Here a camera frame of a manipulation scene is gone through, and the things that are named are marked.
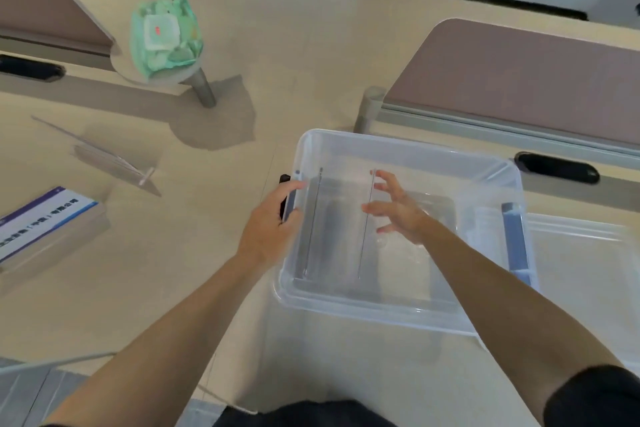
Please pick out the person's black clothing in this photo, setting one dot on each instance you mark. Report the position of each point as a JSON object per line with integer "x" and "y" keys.
{"x": 595, "y": 399}

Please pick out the person's left thumb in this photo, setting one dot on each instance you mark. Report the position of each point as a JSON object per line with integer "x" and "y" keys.
{"x": 295, "y": 216}

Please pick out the person's right thumb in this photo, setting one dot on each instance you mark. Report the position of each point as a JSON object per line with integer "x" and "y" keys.
{"x": 387, "y": 228}

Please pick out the person's left hand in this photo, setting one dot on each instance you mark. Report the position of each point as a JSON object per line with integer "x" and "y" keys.
{"x": 264, "y": 231}

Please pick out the brown desk divider panel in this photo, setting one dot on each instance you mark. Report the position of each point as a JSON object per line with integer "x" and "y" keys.
{"x": 525, "y": 81}
{"x": 40, "y": 1}

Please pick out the grey divider support post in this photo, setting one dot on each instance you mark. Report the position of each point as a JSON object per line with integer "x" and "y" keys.
{"x": 204, "y": 89}
{"x": 368, "y": 109}

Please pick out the person's right forearm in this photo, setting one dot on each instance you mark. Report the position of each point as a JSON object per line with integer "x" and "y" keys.
{"x": 500, "y": 311}

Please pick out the clear acrylic sheet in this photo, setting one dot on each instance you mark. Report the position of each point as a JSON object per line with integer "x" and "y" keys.
{"x": 312, "y": 226}

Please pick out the blue and white sign stand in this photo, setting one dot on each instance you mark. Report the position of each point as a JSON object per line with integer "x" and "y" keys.
{"x": 37, "y": 224}

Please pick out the clear plastic box lid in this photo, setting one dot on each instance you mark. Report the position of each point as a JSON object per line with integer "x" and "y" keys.
{"x": 585, "y": 281}

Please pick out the clear plastic storage box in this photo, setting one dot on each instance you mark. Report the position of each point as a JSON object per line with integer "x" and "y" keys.
{"x": 430, "y": 286}

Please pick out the person's right hand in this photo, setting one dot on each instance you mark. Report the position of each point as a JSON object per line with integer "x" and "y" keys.
{"x": 407, "y": 216}

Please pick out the clear acrylic sign holder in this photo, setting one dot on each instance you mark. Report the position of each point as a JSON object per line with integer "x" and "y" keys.
{"x": 107, "y": 159}

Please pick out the green wet wipes packet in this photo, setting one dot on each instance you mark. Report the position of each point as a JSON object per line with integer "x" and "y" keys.
{"x": 165, "y": 36}

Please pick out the person's left forearm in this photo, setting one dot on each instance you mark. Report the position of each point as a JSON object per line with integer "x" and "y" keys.
{"x": 165, "y": 341}

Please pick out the person's right middle finger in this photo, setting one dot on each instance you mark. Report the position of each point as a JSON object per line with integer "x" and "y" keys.
{"x": 382, "y": 187}

